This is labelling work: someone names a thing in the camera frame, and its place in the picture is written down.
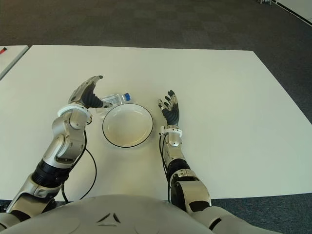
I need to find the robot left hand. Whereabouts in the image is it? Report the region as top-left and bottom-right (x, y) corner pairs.
(68, 75), (114, 109)

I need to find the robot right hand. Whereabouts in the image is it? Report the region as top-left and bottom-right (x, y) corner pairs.
(157, 89), (180, 127)

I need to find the clear water bottle blue cap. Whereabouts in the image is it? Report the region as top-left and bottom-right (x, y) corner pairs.
(96, 93), (133, 114)

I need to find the white plate black rim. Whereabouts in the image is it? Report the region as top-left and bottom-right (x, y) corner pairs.
(102, 103), (155, 148)

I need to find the white side table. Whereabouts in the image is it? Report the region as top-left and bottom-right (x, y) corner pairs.
(0, 45), (29, 80)

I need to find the grey robot torso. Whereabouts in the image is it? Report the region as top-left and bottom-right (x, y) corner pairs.
(0, 194), (312, 234)

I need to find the white board with dark edge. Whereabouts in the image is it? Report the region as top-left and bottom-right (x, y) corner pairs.
(272, 0), (312, 26)

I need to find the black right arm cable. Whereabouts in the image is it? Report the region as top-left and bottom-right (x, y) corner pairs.
(159, 136), (171, 202)

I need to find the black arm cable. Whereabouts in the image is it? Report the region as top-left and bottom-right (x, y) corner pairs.
(159, 136), (171, 202)
(61, 145), (97, 202)

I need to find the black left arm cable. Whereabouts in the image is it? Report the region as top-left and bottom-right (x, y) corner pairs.
(61, 145), (97, 202)

